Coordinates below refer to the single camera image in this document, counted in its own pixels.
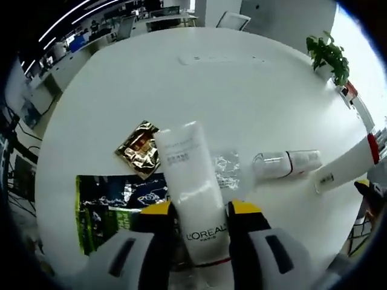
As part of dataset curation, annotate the clear silver skincare sachet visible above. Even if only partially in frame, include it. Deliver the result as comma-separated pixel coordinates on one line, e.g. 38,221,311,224
211,147,241,190

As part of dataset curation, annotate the red-collared white skincare pump bottle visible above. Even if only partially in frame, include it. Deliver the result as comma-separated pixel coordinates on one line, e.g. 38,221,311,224
313,132,381,195

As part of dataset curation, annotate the red desk box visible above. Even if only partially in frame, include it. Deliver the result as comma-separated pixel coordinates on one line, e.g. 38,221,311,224
344,80,359,99

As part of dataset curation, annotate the small clear-capped skincare bottle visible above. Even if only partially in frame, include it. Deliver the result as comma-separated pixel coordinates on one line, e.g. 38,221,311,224
252,149,323,182

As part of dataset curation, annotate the blue box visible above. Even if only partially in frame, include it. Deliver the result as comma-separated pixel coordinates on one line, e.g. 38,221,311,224
68,33,91,53

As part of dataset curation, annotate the white office desk row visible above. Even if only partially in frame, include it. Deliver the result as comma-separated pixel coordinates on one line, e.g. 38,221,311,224
18,27,122,103

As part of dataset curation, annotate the green potted plant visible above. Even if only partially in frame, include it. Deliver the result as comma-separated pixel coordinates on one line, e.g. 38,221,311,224
305,30,351,87

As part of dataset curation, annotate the white-backed office chair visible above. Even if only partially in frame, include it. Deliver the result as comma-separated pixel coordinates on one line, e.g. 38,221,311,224
216,11,252,31

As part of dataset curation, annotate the gold skincare sachet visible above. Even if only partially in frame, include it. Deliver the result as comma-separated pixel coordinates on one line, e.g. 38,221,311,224
114,120,161,181

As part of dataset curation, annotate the small desk stand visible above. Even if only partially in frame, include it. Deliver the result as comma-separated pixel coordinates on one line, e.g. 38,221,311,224
338,86,356,109

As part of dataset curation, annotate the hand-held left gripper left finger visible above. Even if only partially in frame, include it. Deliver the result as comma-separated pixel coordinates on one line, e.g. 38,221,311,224
86,201,182,290

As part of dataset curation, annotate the dark green skincare sachet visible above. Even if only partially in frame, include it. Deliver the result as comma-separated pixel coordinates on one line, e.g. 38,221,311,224
74,174,174,257

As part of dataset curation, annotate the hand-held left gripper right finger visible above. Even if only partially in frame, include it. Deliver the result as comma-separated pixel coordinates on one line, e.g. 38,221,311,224
226,199,317,290

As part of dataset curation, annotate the white skincare tube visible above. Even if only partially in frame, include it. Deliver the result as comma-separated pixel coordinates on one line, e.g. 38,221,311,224
154,120,232,267

